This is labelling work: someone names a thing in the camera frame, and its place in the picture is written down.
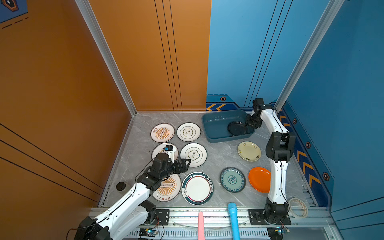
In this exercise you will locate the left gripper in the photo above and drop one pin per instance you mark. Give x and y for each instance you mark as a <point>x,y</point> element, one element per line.
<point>184,168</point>

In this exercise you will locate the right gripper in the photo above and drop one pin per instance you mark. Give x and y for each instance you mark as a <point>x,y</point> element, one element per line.
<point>247,122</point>

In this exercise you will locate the white flower plate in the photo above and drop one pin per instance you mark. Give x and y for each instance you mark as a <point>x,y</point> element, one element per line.
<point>188,132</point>
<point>194,152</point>

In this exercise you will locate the black plate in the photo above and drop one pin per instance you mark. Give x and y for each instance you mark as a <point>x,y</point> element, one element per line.
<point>237,128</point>

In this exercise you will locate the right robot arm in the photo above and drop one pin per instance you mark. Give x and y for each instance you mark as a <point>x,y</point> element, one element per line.
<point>279,150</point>

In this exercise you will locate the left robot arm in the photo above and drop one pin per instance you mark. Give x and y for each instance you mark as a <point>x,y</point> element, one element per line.
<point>134,208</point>

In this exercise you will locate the teal plastic bin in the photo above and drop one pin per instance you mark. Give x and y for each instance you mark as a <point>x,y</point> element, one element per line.
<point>215,125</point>

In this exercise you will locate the large orange sunburst plate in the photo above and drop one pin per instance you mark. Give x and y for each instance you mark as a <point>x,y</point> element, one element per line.
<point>169,189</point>

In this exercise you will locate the white plate green red rim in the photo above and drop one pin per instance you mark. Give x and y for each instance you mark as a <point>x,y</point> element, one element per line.
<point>197,188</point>

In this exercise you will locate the cream yellow plate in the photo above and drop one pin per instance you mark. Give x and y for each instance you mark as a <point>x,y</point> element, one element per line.
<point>249,151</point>

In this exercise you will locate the teal patterned plate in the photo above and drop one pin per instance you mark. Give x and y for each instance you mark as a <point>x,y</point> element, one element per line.
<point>232,180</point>

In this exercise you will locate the small black round cap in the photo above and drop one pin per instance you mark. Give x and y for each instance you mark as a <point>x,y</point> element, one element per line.
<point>120,186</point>

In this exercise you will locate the left circuit board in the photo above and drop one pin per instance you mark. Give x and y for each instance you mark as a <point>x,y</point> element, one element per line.
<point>148,234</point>

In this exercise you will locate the circuit board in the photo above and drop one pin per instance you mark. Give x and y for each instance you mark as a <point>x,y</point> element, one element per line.
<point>148,234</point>
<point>277,233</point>

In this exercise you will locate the right circuit board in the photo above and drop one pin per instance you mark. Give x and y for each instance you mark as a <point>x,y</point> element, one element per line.
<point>277,233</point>

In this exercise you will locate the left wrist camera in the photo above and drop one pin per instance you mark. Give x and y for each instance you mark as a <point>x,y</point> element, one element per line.
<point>169,150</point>

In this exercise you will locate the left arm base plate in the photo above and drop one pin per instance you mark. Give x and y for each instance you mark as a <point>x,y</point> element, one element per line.
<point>158,216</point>

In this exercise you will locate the blue handle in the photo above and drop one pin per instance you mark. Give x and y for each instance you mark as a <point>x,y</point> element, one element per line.
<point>233,213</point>

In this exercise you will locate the pink handle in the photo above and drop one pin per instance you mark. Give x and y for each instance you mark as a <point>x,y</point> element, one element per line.
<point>201,228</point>

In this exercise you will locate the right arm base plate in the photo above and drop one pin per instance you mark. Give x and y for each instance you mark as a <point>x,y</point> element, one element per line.
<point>258,217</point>

